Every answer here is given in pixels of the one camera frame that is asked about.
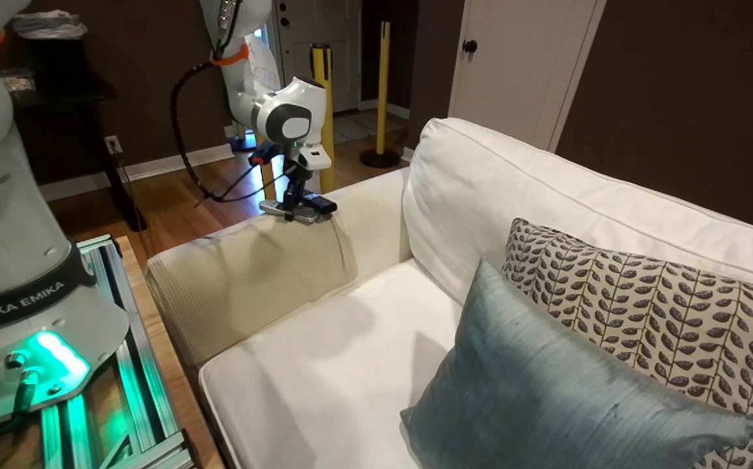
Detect white cloth pile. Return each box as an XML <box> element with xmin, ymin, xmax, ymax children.
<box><xmin>7</xmin><ymin>9</ymin><xmax>93</xmax><ymax>44</ymax></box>

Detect yellow post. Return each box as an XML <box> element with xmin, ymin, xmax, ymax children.
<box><xmin>308</xmin><ymin>44</ymin><xmax>338</xmax><ymax>196</ymax></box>
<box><xmin>359</xmin><ymin>18</ymin><xmax>407</xmax><ymax>173</ymax></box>

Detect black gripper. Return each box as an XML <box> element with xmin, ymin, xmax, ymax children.
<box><xmin>279</xmin><ymin>151</ymin><xmax>318</xmax><ymax>220</ymax></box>

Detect blue silk pillow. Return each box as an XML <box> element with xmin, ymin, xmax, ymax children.
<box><xmin>398</xmin><ymin>257</ymin><xmax>753</xmax><ymax>469</ymax></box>

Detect white door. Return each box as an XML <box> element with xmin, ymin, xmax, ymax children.
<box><xmin>445</xmin><ymin>0</ymin><xmax>609</xmax><ymax>157</ymax></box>

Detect white sofa back cushion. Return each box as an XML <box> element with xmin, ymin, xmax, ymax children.
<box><xmin>398</xmin><ymin>114</ymin><xmax>753</xmax><ymax>308</ymax></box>

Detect black remote control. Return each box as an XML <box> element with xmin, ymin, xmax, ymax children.
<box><xmin>300</xmin><ymin>194</ymin><xmax>340</xmax><ymax>220</ymax></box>

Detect leaf pattern pillow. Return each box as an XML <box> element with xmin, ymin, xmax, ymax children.
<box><xmin>503</xmin><ymin>217</ymin><xmax>753</xmax><ymax>469</ymax></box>

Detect white sofa seat cushion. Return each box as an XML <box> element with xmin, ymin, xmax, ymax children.
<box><xmin>198</xmin><ymin>257</ymin><xmax>482</xmax><ymax>469</ymax></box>

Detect white sofa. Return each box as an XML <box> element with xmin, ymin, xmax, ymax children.
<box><xmin>142</xmin><ymin>114</ymin><xmax>753</xmax><ymax>469</ymax></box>

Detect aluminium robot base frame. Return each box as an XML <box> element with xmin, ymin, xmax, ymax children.
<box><xmin>0</xmin><ymin>233</ymin><xmax>198</xmax><ymax>469</ymax></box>

